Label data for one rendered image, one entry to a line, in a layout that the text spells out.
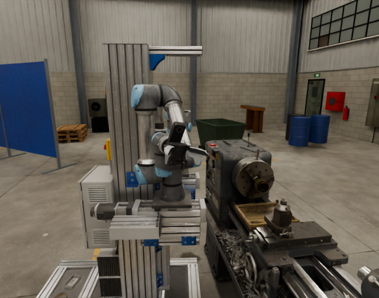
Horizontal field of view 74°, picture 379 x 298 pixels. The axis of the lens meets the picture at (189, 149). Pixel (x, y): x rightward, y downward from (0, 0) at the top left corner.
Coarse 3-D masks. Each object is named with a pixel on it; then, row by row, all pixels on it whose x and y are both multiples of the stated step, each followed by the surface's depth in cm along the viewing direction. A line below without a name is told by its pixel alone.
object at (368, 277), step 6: (360, 270) 98; (366, 270) 97; (372, 270) 92; (378, 270) 92; (360, 276) 98; (366, 276) 92; (372, 276) 89; (378, 276) 90; (366, 282) 91; (372, 282) 88; (378, 282) 87; (366, 288) 91; (372, 288) 89; (378, 288) 87; (366, 294) 91; (372, 294) 88; (378, 294) 86
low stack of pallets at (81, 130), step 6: (66, 126) 890; (72, 126) 890; (84, 126) 897; (60, 132) 842; (66, 132) 821; (72, 132) 846; (78, 132) 830; (84, 132) 893; (60, 138) 822; (66, 138) 825; (72, 138) 830; (78, 138) 831; (84, 138) 883
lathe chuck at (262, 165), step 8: (248, 160) 198; (256, 160) 196; (240, 168) 196; (256, 168) 196; (264, 168) 197; (240, 176) 195; (248, 176) 196; (240, 184) 197; (248, 184) 198; (272, 184) 201; (240, 192) 198; (264, 192) 202
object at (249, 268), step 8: (256, 256) 146; (248, 264) 151; (256, 264) 144; (248, 272) 156; (256, 272) 142; (264, 272) 136; (248, 280) 152; (256, 280) 142; (264, 280) 136; (256, 288) 139; (264, 288) 139; (272, 288) 134; (264, 296) 137; (272, 296) 136
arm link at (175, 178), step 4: (172, 172) 139; (176, 172) 140; (180, 172) 142; (168, 176) 139; (172, 176) 140; (176, 176) 140; (180, 176) 143; (164, 180) 139; (168, 180) 140; (172, 180) 140; (176, 180) 141; (180, 180) 143; (172, 184) 141
